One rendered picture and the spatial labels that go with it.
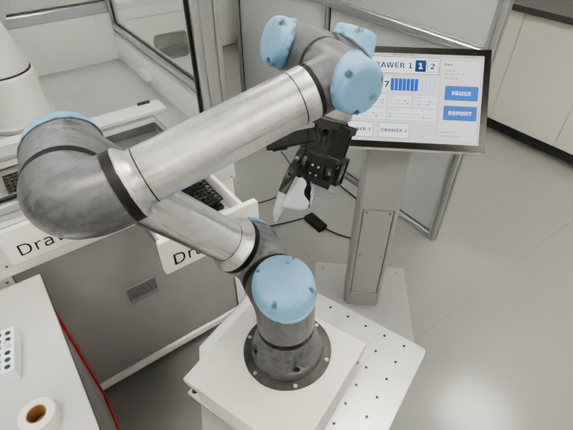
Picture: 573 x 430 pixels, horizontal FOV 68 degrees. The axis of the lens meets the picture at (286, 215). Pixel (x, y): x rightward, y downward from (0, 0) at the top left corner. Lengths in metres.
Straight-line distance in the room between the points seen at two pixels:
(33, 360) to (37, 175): 0.68
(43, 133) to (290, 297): 0.45
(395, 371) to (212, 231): 0.54
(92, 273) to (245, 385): 0.72
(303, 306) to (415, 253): 1.67
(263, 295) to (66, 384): 0.54
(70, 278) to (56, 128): 0.85
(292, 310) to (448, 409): 1.25
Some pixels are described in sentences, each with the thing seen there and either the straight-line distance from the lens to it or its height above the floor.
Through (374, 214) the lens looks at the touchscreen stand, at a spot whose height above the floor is 0.60.
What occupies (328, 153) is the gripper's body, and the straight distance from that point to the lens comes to 0.76.
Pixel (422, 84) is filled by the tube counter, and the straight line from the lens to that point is 1.40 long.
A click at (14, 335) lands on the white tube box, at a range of 1.20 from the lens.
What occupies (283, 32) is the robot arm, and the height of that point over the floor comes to 1.45.
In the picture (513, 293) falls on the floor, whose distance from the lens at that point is 2.39.
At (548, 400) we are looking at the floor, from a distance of 2.10.
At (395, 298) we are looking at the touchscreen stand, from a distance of 2.11.
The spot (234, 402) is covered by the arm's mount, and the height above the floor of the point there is 0.83.
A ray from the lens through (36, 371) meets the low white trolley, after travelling 1.16.
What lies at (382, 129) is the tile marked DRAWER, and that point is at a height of 1.01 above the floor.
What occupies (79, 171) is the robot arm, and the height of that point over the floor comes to 1.37.
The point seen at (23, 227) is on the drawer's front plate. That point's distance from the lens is 1.27.
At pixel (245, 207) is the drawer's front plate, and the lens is 1.14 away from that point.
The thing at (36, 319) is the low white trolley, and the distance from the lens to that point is 1.26.
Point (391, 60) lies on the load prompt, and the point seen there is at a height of 1.17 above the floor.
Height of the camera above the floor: 1.65
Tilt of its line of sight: 41 degrees down
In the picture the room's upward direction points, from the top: straight up
